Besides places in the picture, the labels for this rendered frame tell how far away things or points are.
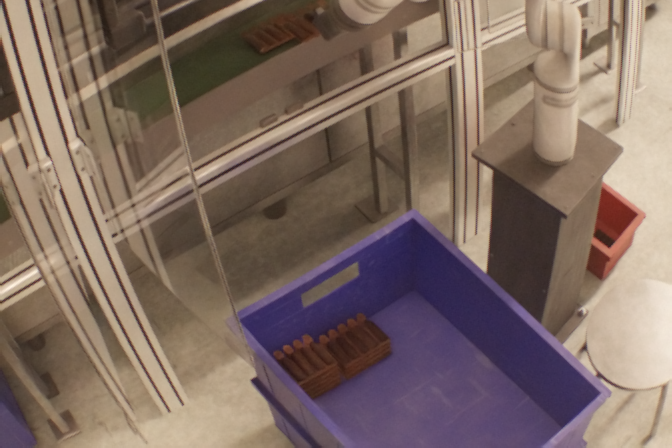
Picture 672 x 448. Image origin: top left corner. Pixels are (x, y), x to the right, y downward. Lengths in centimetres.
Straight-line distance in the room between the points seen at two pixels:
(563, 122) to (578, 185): 12
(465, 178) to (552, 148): 51
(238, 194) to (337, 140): 27
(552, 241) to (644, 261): 64
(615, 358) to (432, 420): 40
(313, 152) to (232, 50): 56
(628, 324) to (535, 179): 42
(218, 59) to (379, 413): 72
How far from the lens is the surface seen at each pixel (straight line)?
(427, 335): 165
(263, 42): 157
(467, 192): 198
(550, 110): 142
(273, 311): 149
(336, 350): 157
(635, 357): 161
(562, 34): 132
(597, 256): 200
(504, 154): 151
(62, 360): 207
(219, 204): 200
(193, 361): 196
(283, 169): 205
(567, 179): 148
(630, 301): 170
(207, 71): 155
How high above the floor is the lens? 157
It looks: 44 degrees down
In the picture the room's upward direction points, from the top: 9 degrees counter-clockwise
